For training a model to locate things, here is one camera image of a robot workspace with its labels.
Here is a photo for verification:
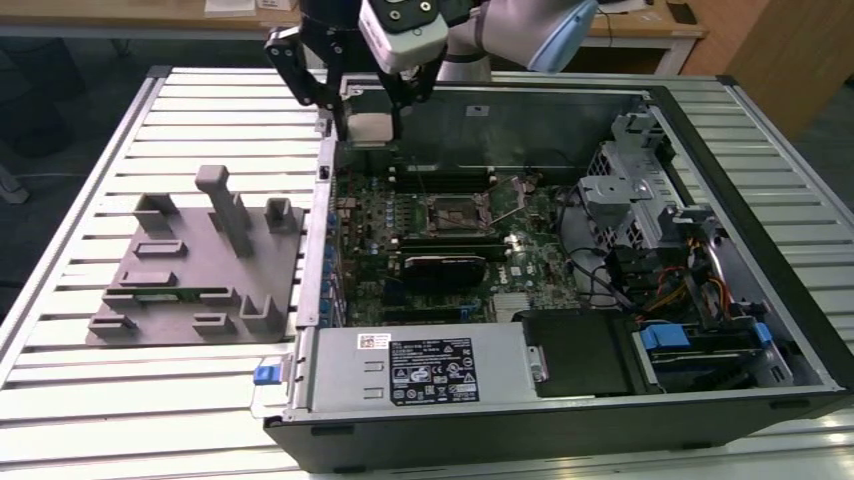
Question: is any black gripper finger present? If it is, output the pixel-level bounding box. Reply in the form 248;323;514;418
375;61;443;140
263;26;354;142

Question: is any silver CPU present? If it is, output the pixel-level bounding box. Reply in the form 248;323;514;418
346;113;395;149

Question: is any CPU socket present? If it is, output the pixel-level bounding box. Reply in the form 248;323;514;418
424;195;496;237

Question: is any black RAM slot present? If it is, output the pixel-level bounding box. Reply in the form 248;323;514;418
390;178;494;195
390;167;494;182

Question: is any wooden desk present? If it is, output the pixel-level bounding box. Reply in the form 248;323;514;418
0;0;709;76

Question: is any black RAM stick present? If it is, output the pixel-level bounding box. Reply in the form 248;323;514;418
399;244;508;262

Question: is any silver metal drive cage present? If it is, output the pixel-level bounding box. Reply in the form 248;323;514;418
576;112;719;251

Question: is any black office chair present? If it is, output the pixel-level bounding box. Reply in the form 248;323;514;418
0;37;88;159

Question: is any small black graphics card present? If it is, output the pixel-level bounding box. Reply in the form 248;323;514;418
399;253;488;295

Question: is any green motherboard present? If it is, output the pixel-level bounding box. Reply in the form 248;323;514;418
330;169;602;326

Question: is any grey parts rack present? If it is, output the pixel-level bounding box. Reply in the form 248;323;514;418
85;163;310;347

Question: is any silver chipset heatsink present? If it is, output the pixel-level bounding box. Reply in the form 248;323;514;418
491;293;530;321

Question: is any grey stand foot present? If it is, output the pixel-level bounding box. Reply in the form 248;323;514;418
0;164;32;204

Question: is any green RAM stick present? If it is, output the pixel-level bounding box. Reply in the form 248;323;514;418
132;291;206;305

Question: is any wooden cabinet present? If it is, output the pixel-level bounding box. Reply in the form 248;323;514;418
683;0;854;141

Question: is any silver power supply unit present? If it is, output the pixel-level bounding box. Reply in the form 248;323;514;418
286;322;548;416

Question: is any blue disk carrier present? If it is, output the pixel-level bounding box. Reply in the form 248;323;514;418
637;323;693;361

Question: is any black PC case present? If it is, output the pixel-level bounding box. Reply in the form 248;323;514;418
250;77;854;474

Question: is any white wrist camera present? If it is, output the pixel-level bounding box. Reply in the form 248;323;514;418
358;0;450;74

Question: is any black cable bundle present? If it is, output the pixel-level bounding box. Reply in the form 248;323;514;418
558;192;635;314

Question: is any orange yellow wire bundle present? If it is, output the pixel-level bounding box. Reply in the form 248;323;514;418
657;239;730;321

